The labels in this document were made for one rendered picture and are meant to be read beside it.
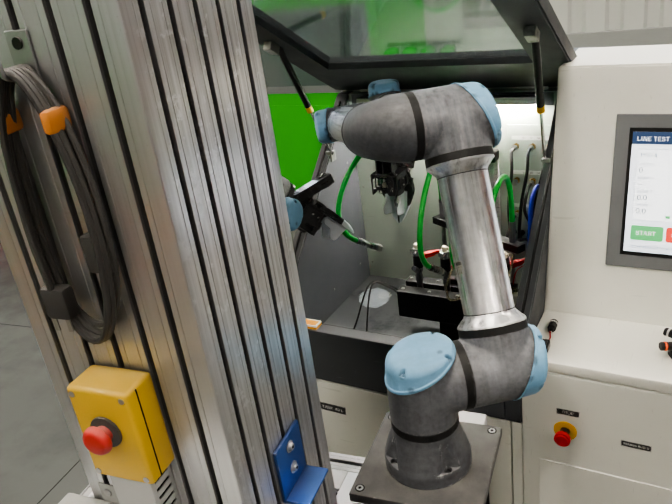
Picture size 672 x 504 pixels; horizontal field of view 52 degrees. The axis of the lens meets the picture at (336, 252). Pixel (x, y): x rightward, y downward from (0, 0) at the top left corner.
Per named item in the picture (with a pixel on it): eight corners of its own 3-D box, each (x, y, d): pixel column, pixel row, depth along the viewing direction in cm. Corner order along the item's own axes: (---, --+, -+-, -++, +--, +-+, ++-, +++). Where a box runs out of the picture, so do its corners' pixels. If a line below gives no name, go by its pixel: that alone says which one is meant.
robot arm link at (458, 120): (453, 404, 121) (393, 101, 122) (533, 386, 123) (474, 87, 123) (473, 418, 109) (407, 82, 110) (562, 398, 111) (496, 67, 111)
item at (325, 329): (288, 372, 195) (279, 324, 188) (296, 364, 198) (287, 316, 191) (505, 420, 165) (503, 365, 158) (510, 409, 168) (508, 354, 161)
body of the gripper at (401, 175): (371, 197, 170) (366, 150, 165) (386, 185, 177) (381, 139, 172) (399, 199, 167) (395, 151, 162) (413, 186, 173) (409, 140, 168)
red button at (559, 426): (549, 447, 157) (549, 429, 155) (553, 436, 160) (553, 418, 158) (573, 453, 154) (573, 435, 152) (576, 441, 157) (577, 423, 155)
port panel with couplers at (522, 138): (506, 231, 199) (504, 127, 186) (510, 227, 202) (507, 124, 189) (552, 235, 193) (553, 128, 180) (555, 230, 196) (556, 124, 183)
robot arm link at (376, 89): (371, 87, 156) (363, 81, 164) (376, 134, 161) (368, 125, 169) (404, 81, 157) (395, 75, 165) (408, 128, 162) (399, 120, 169)
